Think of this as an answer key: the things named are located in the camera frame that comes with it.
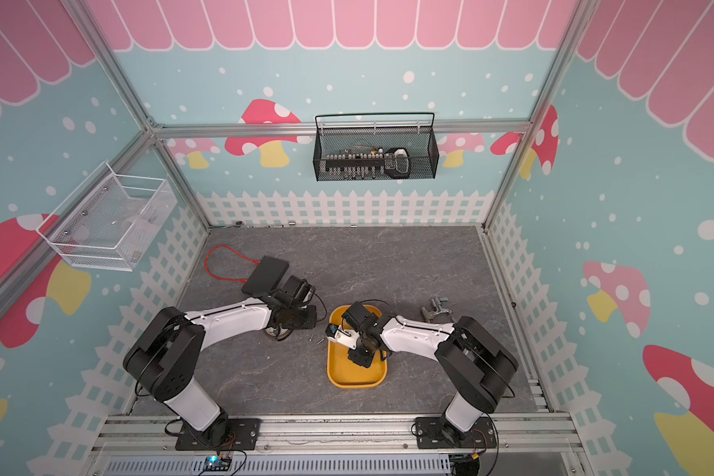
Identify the yellow plastic storage box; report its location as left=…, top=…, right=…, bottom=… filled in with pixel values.
left=325, top=301, right=388, bottom=390

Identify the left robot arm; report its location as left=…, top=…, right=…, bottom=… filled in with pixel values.
left=123, top=277, right=317, bottom=434

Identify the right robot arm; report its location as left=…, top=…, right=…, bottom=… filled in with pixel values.
left=326, top=301, right=519, bottom=436

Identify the black rectangular box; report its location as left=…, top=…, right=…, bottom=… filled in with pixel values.
left=241, top=256, right=290, bottom=297

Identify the chrome faucet fitting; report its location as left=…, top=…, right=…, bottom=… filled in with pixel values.
left=420, top=297, right=453, bottom=322

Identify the green circuit board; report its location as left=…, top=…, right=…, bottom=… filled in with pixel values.
left=202, top=455, right=232, bottom=473

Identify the black item in basket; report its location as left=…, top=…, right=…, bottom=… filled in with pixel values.
left=384, top=148, right=411, bottom=180

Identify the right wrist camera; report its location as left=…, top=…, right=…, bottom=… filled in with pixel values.
left=325, top=323, right=359, bottom=349

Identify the red cable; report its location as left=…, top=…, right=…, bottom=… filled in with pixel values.
left=203, top=244, right=261, bottom=284

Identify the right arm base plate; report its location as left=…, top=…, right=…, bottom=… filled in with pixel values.
left=411, top=416, right=498, bottom=451

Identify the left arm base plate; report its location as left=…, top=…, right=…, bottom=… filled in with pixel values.
left=175, top=418, right=262, bottom=451

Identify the black wire wall basket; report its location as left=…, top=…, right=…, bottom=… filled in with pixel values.
left=313, top=112, right=440, bottom=182

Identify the aluminium front rail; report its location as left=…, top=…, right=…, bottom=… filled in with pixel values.
left=92, top=413, right=583, bottom=456

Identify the white wire wall basket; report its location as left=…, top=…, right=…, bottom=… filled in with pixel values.
left=36, top=163, right=178, bottom=272

